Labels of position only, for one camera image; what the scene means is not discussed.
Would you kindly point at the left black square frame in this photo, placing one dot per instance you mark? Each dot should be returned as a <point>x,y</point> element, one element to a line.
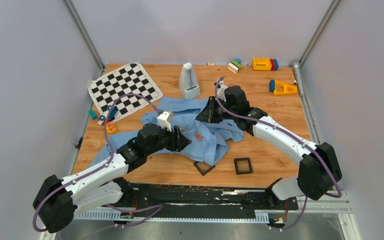
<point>203,167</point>

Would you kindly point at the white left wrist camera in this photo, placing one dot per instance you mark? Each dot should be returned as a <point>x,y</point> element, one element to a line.
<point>164,120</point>

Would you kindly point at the black square frame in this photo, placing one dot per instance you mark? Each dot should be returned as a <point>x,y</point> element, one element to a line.
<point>203,167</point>
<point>243,166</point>

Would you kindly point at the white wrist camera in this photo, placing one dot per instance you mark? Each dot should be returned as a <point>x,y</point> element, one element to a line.
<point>221,91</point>
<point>164,120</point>

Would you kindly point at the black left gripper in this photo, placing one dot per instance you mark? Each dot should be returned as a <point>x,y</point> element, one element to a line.
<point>182,141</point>

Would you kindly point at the right black square frame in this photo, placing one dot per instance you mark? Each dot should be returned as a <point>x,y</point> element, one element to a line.
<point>243,166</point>

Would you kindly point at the gold leaf brooch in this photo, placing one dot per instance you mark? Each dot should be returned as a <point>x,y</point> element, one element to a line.
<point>198,136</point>

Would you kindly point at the black white checkerboard mat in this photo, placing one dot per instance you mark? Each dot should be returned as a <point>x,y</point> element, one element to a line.
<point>127,79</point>

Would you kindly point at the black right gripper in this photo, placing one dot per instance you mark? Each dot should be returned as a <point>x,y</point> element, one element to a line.
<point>206,115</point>

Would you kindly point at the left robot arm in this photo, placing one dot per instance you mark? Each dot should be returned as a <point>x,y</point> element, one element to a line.
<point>59,200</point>

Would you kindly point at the white green blue blocks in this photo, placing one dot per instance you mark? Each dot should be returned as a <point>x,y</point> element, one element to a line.
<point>235,65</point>

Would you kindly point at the teal small block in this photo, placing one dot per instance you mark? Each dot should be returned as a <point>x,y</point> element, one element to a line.
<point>92,114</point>

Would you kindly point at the yellow round toy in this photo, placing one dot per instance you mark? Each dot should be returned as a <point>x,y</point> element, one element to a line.
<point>111,128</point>

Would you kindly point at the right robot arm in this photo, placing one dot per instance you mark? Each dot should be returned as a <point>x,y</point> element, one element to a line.
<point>318,167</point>

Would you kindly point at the silver leaf brooch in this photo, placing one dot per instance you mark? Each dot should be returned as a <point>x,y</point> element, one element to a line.
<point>183,129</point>

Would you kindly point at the light blue shirt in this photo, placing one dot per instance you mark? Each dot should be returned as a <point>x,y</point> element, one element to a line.
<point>208,140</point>

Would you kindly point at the white metronome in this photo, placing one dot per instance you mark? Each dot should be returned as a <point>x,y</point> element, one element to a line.
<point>188,83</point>

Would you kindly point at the grey pipe in corner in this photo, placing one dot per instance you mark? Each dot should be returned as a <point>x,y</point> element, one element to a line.
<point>296,67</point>

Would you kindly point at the yellow blue toy wedge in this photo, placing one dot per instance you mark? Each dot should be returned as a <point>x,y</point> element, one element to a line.
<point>280,88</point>

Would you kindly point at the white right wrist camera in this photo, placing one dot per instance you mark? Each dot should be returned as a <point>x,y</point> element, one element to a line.
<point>221,91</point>

